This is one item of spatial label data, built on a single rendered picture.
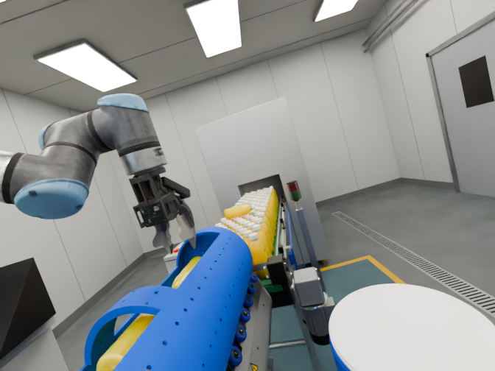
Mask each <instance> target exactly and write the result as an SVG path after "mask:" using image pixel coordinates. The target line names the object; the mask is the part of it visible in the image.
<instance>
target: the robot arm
mask: <svg viewBox="0 0 495 371"><path fill-rule="evenodd" d="M97 106H98V107H99V109H96V110H92V111H90V112H87V113H83V114H80V115H78V116H74V117H71V118H69V119H64V120H59V121H54V122H52V123H51V124H49V125H47V126H45V127H44V128H43V129H42V130H41V131H40V133H39V136H38V140H39V142H38V143H39V146H40V148H41V150H42V152H41V153H40V155H31V154H27V153H22V152H6V151H1V150H0V202H3V203H5V204H12V205H15V206H16V207H17V209H19V211H20V212H22V213H24V214H26V215H28V216H31V217H38V218H41V219H63V218H66V217H70V216H73V215H75V214H76V213H78V212H79V211H80V210H81V209H82V208H83V206H84V204H85V200H86V199H87V198H88V195H89V188H90V185H91V181H92V178H93V176H94V171H95V168H96V165H97V162H98V160H99V156H100V155H101V154H103V153H106V152H110V151H113V150H115V149H116V150H117V152H118V154H119V157H120V160H121V162H122V165H123V167H124V170H125V172H126V175H127V176H130V175H133V174H134V176H133V178H130V179H129V181H130V184H131V186H132V188H133V191H134V194H135V196H136V199H137V201H138V204H137V205H135V206H133V210H134V212H135V214H136V217H137V220H138V223H139V224H140V227H141V228H143V227H145V226H146V227H152V226H154V227H155V231H156V234H155V237H154V239H153V240H152V245H153V246H154V247H160V246H162V245H163V246H164V248H165V249H166V251H167V252H168V253H169V254H172V252H173V243H172V241H171V235H170V234H169V227H170V226H169V221H171V220H173V219H175V218H176V221H177V223H178V225H179V227H180V230H179V236H180V238H181V240H183V241H185V240H189V243H190V245H191V246H192V248H193V249H194V248H195V247H196V233H195V228H194V219H193V215H192V211H191V209H190V207H189V206H188V205H187V204H186V203H185V202H184V199H186V198H189V197H190V196H191V194H190V190H189V189H188V188H186V187H184V186H182V185H180V184H178V183H176V182H175V181H173V180H170V179H169V178H167V177H160V174H162V173H164V172H166V169H165V167H162V166H164V165H167V161H166V158H165V155H164V151H163V150H162V147H161V145H160V142H159V140H158V136H157V134H156V131H155V128H154V126H153V123H152V120H151V118H150V112H149V111H148V109H147V106H146V105H145V103H144V100H143V99H142V98H141V97H140V96H137V95H135V94H130V93H118V94H111V95H108V96H104V97H102V98H100V99H99V100H98V103H97ZM138 211H140V214H141V217H142V219H143V222H141V220H140V219H139V216H138V213H137V212H138ZM178 214H179V216H177V215H178Z"/></svg>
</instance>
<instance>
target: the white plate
mask: <svg viewBox="0 0 495 371"><path fill-rule="evenodd" d="M329 335H330V338H331V343H332V344H333V347H334V349H335V351H336V353H337V355H338V356H339V357H340V359H341V361H342V362H343V363H344V365H345V366H347V368H349V370H350V371H495V326H494V324H493V323H492V322H491V321H490V320H489V319H487V318H486V317H485V316H484V315H482V314H481V313H480V312H479V311H478V310H476V309H475V308H473V307H471V306H470V305H468V304H467V303H464V302H463V301H461V300H459V299H457V298H455V297H453V296H451V295H448V294H445V293H443V292H440V291H436V290H434V289H429V288H426V287H422V286H414V285H409V284H397V283H389V284H380V285H375V286H369V287H365V288H363V289H359V290H357V291H354V292H352V293H351V294H349V295H348V296H346V297H344V298H343V299H342V300H341V301H340V302H339V303H338V304H337V305H336V307H335V308H334V310H333V311H332V313H331V316H330V320H329Z"/></svg>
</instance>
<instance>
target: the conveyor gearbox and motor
mask: <svg viewBox="0 0 495 371"><path fill-rule="evenodd" d="M291 285H292V291H293V294H295V296H296V298H297V302H298V305H299V306H300V307H301V308H302V310H303V315H304V317H305V320H306V321H305V320H303V322H304V323H305V324H306V325H307V327H308V329H309V333H310V336H311V338H312V341H313V342H314V343H315V344H317V345H329V344H330V341H329V320H330V316H331V313H332V311H333V310H334V308H335V307H336V306H335V304H334V300H333V297H327V295H326V293H325V292H324V291H323V289H322V286H321V283H320V278H319V276H318V273H317V269H316V268H315V267H309V268H305V269H299V270H295V271H294V272H293V279H292V284H291Z"/></svg>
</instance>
